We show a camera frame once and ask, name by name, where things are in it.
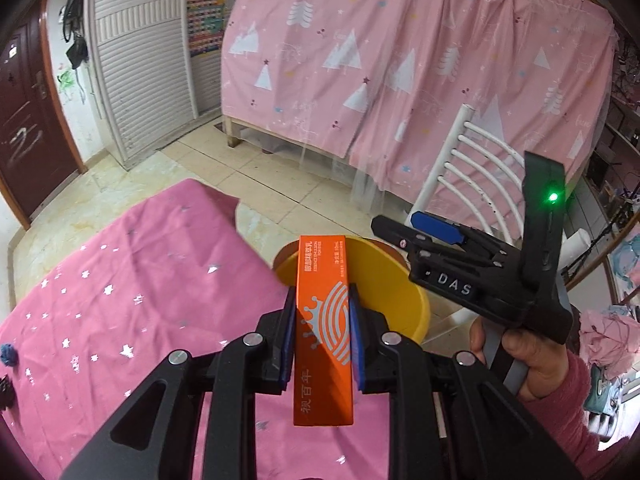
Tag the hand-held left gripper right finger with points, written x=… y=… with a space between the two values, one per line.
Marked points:
x=356 y=347

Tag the white metal chair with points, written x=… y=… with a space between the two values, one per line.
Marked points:
x=462 y=122

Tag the orange cardboard box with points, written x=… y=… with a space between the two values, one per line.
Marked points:
x=320 y=335

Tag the wooden bed frame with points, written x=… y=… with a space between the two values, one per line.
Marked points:
x=231 y=132

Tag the colourful chart poster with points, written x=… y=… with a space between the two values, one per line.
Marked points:
x=205 y=15

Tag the pink crumpled cloth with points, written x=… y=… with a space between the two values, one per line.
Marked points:
x=610 y=332

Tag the dark brown door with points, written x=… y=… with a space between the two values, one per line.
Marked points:
x=30 y=135

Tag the blue yarn pom-pom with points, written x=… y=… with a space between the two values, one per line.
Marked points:
x=7 y=355

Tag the black hanging bags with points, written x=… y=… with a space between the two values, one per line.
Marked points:
x=76 y=52

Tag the pink printed bed curtain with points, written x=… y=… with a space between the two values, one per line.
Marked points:
x=375 y=60

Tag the person's right hand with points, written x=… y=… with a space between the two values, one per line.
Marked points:
x=545 y=360

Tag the white louvered wardrobe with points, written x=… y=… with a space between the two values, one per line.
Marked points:
x=135 y=60

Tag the yellow plastic bowl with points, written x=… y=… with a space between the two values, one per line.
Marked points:
x=385 y=285

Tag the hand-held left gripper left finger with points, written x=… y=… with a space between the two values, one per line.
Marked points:
x=287 y=342

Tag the pink star tablecloth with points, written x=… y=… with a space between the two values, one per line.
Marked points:
x=125 y=285

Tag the person's right forearm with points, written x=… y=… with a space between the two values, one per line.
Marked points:
x=575 y=415

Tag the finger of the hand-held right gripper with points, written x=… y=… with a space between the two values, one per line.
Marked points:
x=440 y=225
x=395 y=232

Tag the black foil bag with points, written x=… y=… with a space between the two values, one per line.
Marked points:
x=5 y=390

